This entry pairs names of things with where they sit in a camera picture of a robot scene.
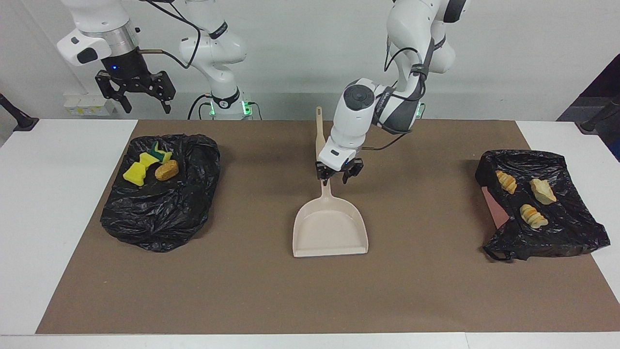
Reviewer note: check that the beige plastic dustpan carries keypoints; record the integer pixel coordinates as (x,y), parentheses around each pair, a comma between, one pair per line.
(332,228)

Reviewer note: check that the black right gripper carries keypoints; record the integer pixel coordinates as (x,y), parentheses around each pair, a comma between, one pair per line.
(121,68)

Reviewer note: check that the black clamp stand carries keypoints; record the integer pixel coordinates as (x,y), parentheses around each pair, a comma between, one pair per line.
(19,120)
(598,118)

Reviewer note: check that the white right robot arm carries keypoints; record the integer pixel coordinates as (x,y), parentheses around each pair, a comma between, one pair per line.
(213,48)

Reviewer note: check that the yellow green sponge piece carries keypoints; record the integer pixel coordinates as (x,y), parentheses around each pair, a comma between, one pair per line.
(162,154)

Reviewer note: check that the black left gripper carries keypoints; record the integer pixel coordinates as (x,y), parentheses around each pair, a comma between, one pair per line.
(339,171)

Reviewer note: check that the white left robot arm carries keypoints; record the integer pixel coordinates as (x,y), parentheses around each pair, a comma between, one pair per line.
(353,116)

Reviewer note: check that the beige foam chunk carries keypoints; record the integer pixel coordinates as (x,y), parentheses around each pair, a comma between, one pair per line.
(506,182)
(534,216)
(542,191)

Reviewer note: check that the left black plastic bag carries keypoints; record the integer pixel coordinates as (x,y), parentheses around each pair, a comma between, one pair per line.
(160,213)

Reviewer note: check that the small yellow sponge wedge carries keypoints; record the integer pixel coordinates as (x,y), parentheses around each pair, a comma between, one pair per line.
(149,160)

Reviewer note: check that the white wall socket box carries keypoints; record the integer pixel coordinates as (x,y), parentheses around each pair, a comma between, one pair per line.
(82,104)

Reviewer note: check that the large yellow sponge piece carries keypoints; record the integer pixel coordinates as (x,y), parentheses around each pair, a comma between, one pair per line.
(134,174)

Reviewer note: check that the beige hand brush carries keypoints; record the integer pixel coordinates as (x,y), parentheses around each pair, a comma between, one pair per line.
(320,138)

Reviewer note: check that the brown cork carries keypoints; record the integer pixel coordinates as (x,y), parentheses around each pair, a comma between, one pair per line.
(166,170)

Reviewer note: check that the pink bin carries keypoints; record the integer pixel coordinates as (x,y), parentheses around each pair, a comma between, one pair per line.
(494,208)

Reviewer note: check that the brown table mat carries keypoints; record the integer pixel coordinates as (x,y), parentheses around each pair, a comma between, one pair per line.
(242,291)

